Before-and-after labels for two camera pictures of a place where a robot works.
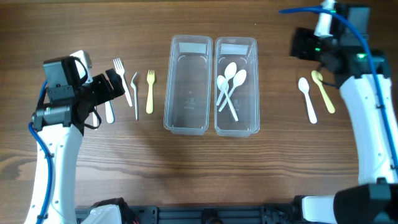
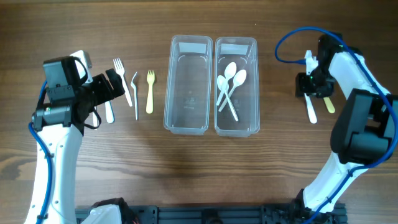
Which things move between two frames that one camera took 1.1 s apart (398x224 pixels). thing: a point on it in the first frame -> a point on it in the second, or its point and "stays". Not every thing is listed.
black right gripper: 305,43 -> 302,84
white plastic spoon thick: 303,85 stays
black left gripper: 104,86 stays
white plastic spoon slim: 230,71 stays
